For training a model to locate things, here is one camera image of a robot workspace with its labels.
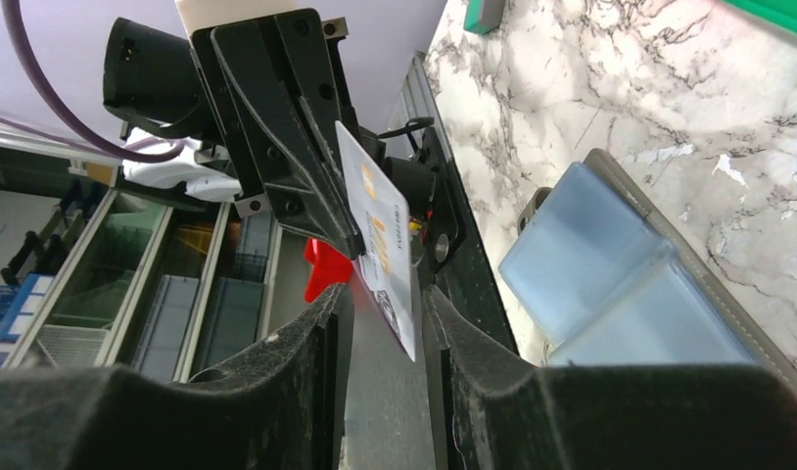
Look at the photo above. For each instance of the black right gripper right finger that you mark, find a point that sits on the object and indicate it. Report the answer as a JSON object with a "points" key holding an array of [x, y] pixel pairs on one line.
{"points": [[491, 409]]}

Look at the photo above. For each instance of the teal eraser block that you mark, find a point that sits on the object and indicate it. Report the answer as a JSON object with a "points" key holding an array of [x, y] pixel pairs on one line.
{"points": [[483, 16]]}

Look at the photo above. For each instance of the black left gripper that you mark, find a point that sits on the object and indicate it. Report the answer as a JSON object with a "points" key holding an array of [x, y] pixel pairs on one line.
{"points": [[262, 97]]}

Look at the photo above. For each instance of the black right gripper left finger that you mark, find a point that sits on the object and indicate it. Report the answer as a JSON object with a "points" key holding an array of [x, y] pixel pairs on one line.
{"points": [[278, 404]]}

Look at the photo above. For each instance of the grey storage drawers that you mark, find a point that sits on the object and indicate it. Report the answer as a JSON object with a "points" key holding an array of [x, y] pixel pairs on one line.
{"points": [[111, 278]]}

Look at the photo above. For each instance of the green plastic bin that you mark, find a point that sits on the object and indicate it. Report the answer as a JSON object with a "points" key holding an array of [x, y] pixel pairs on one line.
{"points": [[782, 13]]}

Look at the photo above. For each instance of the grey card holder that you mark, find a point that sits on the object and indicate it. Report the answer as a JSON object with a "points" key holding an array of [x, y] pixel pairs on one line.
{"points": [[609, 280]]}

